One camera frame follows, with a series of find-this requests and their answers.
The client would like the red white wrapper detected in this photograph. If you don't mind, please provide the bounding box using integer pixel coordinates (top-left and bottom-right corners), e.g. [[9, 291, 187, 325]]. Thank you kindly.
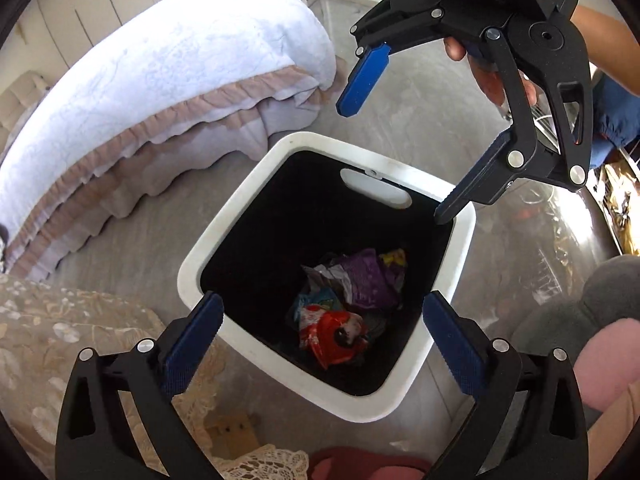
[[298, 304, 369, 370]]

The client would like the purple wrapper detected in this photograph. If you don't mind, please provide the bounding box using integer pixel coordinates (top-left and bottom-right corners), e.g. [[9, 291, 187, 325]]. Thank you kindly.
[[329, 248, 407, 310]]

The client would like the blue snack bag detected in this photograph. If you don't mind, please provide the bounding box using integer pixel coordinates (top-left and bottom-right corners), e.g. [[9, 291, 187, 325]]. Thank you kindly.
[[294, 287, 344, 320]]

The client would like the person's right forearm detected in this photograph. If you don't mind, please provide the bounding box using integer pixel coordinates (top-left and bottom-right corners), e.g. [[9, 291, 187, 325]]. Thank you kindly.
[[572, 6, 640, 96]]

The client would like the white trash bin black liner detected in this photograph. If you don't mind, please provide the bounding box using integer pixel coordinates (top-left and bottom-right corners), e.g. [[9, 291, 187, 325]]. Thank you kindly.
[[177, 132, 475, 422]]

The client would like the person's right hand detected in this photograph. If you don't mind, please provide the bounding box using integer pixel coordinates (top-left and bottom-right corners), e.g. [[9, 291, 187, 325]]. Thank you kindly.
[[444, 37, 506, 107]]

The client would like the small cardboard box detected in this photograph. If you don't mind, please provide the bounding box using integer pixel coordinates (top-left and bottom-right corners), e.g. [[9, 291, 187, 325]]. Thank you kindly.
[[204, 412, 260, 460]]

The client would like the bed with lavender cover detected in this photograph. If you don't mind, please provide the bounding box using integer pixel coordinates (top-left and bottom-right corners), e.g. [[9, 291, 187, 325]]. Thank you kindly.
[[1, 0, 345, 281]]

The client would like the beige built-in wardrobe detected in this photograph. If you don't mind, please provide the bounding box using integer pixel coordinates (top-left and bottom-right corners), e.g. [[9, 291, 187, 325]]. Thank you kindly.
[[32, 0, 160, 67]]

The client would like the beige tufted headboard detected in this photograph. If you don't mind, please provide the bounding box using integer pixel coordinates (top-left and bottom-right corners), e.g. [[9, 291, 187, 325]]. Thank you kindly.
[[1, 70, 50, 150]]

